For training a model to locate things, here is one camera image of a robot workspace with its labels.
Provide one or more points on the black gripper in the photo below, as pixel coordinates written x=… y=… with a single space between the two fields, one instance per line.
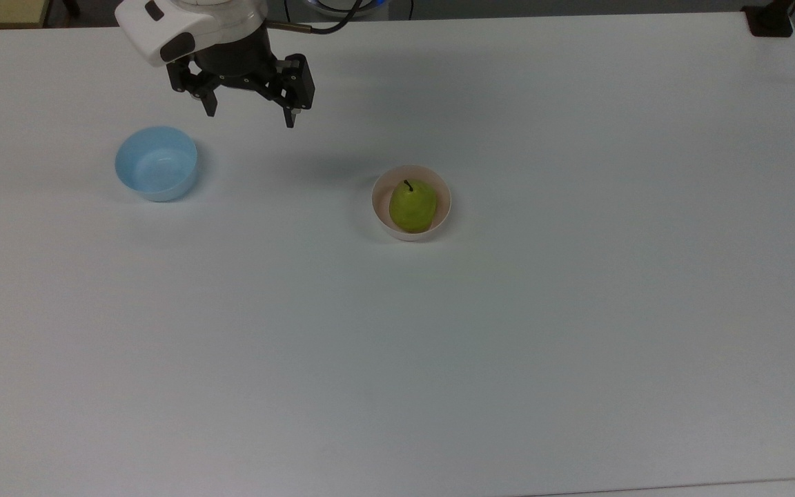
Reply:
x=239 y=59

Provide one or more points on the green pear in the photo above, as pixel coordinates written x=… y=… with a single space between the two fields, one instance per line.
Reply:
x=413 y=206

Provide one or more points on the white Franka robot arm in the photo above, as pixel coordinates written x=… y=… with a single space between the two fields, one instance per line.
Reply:
x=177 y=24

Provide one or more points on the white blue-lit robot base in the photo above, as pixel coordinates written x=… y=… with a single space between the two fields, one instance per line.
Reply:
x=370 y=5

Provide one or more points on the light blue plastic bowl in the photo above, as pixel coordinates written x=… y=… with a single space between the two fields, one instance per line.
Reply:
x=156 y=163

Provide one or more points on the pink plastic bowl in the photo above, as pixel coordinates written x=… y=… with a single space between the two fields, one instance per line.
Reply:
x=443 y=200

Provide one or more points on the black table clamp mount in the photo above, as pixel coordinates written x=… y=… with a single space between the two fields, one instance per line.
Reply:
x=769 y=21

